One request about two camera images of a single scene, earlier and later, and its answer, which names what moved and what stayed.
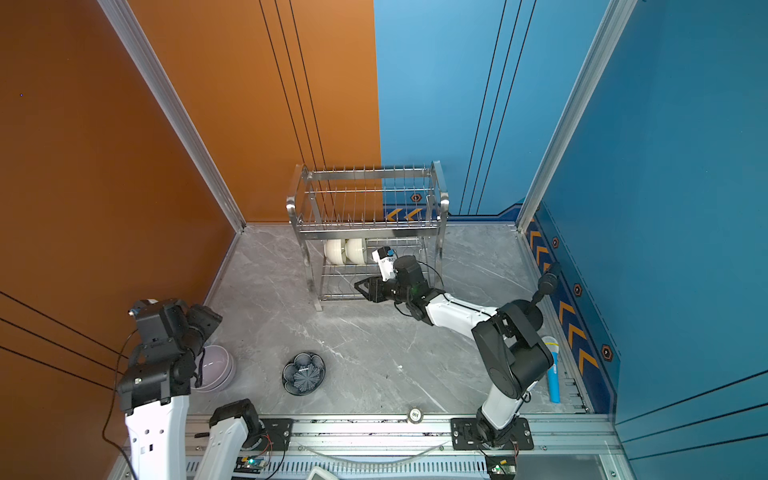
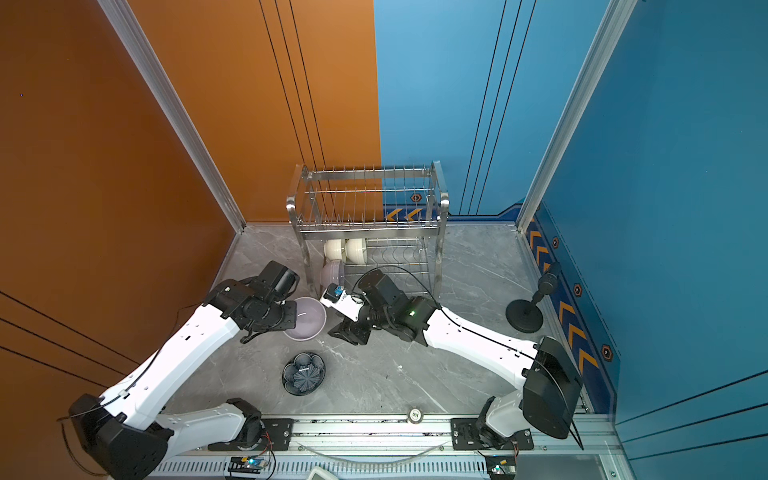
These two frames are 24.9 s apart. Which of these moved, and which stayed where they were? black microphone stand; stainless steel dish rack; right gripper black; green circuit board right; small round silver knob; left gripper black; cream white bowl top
Moved: left gripper black; right gripper black
Stayed: green circuit board right; stainless steel dish rack; black microphone stand; cream white bowl top; small round silver knob
